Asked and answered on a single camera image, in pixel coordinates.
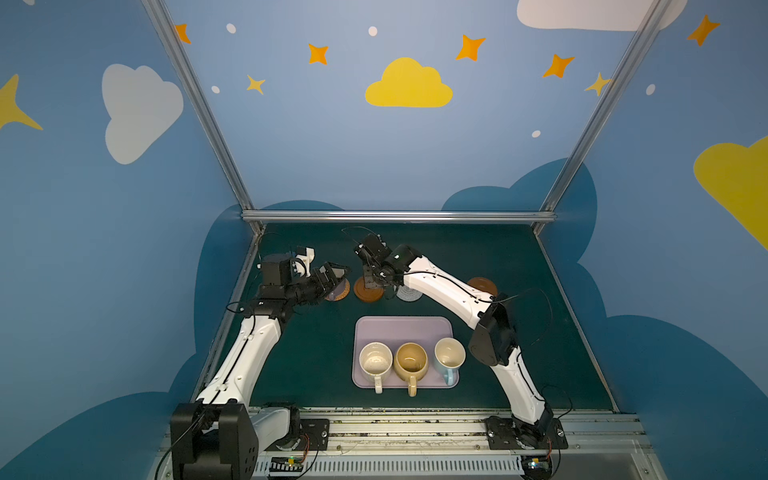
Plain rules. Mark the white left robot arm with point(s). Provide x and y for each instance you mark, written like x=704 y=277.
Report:
x=214 y=437

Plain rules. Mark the aluminium frame post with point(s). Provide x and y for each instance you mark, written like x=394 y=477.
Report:
x=162 y=22
x=633 y=56

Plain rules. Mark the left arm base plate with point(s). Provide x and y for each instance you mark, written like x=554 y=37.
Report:
x=312 y=435

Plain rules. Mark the grey woven coaster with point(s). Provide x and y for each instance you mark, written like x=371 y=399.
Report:
x=407 y=294

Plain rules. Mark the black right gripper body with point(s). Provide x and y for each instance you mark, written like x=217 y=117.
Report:
x=377 y=271

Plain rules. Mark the right aluminium frame post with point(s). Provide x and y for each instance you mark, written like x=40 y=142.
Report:
x=633 y=56

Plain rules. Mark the circuit board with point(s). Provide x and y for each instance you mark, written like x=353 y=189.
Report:
x=285 y=466
x=536 y=468

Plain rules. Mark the light blue mug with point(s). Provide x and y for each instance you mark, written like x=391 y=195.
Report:
x=448 y=357

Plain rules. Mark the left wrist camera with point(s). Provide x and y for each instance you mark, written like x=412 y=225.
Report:
x=281 y=269

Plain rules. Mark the left circuit board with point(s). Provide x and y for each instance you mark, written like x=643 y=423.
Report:
x=285 y=466

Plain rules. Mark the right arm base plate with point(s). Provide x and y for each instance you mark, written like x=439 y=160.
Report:
x=512 y=434

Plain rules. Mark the lilac serving tray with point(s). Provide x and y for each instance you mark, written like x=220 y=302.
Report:
x=394 y=331

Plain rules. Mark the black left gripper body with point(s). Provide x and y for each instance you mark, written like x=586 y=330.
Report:
x=325 y=278

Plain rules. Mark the tan woven coaster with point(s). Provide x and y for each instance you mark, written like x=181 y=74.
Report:
x=340 y=292

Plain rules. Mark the cream mug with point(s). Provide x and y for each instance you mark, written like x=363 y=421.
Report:
x=376 y=361

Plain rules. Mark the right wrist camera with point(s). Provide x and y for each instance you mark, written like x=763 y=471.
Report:
x=372 y=250

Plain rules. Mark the right circuit board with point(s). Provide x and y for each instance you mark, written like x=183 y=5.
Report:
x=536 y=468

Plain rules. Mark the left aluminium frame post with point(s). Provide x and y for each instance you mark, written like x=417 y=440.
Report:
x=162 y=22

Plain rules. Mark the yellow mug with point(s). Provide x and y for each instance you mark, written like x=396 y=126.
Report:
x=411 y=365

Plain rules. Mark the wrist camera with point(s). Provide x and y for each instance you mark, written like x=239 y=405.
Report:
x=281 y=269
x=372 y=250

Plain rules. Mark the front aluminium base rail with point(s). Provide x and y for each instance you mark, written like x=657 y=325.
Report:
x=443 y=443

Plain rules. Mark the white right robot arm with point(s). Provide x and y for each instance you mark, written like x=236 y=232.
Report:
x=494 y=341

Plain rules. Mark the horizontal aluminium frame rail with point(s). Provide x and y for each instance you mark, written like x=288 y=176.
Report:
x=441 y=217

